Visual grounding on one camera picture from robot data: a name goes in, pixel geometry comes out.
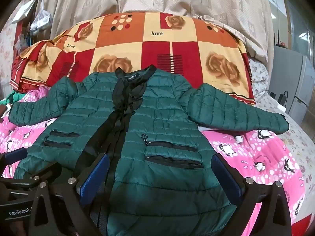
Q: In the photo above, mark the floral bedsheet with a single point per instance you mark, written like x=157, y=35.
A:
x=295, y=137

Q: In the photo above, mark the rose patterned quilt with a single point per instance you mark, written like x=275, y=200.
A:
x=157, y=51

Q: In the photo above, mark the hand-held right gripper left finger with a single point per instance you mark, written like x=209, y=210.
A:
x=94, y=174

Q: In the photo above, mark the black power adapter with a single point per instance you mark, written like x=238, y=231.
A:
x=272, y=94
x=283, y=97

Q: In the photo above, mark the green puffer jacket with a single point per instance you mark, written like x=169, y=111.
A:
x=160, y=118

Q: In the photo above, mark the grey refrigerator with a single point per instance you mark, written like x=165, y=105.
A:
x=295, y=78

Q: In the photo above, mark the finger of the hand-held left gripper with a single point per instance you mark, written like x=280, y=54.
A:
x=29, y=180
x=14, y=156

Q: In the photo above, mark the green cloth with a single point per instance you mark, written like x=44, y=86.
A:
x=14, y=97

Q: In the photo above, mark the clear plastic bag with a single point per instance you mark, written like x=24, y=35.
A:
x=40, y=19

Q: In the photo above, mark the pink penguin blanket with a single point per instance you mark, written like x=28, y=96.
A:
x=246, y=147

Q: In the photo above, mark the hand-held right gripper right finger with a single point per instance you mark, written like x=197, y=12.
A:
x=226, y=174

